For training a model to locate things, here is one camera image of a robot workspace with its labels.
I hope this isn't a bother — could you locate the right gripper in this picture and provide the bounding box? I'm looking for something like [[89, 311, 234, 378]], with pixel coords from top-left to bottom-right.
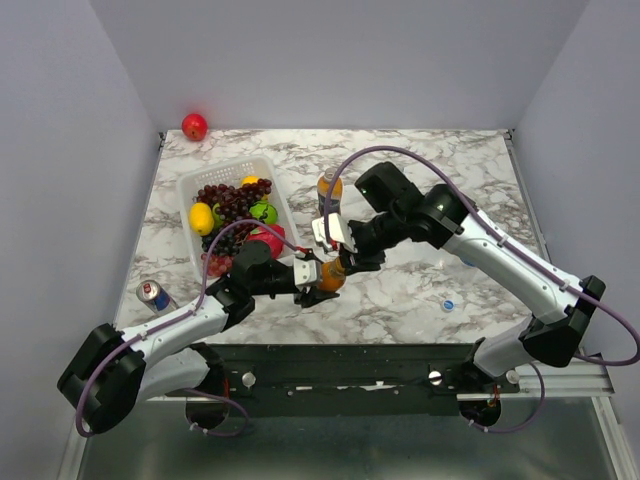
[[337, 209, 406, 275]]

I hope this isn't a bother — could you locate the small orange juice bottle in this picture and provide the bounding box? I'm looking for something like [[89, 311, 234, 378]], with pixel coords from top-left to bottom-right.
[[316, 258, 346, 292]]

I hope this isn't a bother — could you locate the blue label water bottle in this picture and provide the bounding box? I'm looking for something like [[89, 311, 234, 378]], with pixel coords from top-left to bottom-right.
[[460, 257, 476, 268]]

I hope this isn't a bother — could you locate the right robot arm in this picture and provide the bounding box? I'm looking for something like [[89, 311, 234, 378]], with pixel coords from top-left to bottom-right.
[[312, 162, 605, 392]]

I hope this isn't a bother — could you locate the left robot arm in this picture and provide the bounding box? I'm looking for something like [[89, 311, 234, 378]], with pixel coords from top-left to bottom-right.
[[57, 241, 336, 438]]

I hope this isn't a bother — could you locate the tall orange juice bottle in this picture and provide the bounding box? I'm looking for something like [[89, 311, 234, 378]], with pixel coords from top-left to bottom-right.
[[316, 168, 343, 216]]

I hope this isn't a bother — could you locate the red dragon fruit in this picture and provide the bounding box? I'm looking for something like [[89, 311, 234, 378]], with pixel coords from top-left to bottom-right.
[[246, 224, 286, 259]]

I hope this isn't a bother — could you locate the green apple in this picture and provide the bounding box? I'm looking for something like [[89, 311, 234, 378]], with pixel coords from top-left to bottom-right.
[[249, 201, 279, 225]]

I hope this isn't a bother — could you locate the light red grape bunch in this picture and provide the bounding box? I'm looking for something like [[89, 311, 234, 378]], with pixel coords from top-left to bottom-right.
[[201, 253, 233, 278]]

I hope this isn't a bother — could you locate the dark red grape bunch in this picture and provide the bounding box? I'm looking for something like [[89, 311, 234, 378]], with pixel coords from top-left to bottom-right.
[[193, 177, 272, 253]]

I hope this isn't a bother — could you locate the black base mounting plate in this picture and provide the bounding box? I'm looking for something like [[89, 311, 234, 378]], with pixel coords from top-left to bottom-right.
[[192, 343, 519, 418]]

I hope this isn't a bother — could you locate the yellow orange fruit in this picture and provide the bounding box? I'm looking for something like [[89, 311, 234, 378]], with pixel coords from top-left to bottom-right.
[[241, 176, 260, 187]]

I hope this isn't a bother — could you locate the white plastic basket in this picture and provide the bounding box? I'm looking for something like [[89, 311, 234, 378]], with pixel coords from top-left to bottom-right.
[[176, 155, 300, 282]]

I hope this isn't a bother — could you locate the yellow lemon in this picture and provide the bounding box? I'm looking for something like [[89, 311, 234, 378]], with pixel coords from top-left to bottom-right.
[[188, 202, 215, 237]]

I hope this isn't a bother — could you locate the Red Bull can left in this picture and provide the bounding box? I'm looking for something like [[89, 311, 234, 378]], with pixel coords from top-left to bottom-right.
[[136, 279, 178, 316]]

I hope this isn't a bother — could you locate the red apple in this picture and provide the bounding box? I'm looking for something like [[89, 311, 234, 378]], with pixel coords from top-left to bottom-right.
[[181, 113, 208, 142]]

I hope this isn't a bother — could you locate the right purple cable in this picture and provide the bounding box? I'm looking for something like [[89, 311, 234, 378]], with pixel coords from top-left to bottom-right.
[[322, 145, 640, 434]]

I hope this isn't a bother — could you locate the purple cable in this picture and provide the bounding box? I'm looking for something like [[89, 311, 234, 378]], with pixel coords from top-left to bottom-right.
[[74, 218, 309, 439], [322, 145, 640, 434]]

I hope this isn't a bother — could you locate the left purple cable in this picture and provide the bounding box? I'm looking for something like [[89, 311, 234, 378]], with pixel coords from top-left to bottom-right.
[[74, 218, 309, 439]]

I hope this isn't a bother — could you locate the aluminium frame rail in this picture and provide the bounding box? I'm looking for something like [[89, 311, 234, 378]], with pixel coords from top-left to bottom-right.
[[458, 360, 615, 400]]

